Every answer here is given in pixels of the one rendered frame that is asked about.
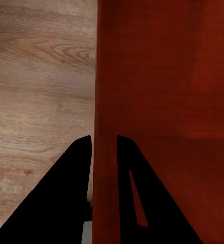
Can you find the storage box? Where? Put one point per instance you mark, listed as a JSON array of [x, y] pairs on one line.
[[160, 82]]

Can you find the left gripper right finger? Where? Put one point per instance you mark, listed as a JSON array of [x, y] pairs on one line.
[[167, 224]]

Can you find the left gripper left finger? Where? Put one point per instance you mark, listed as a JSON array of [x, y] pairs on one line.
[[53, 212]]

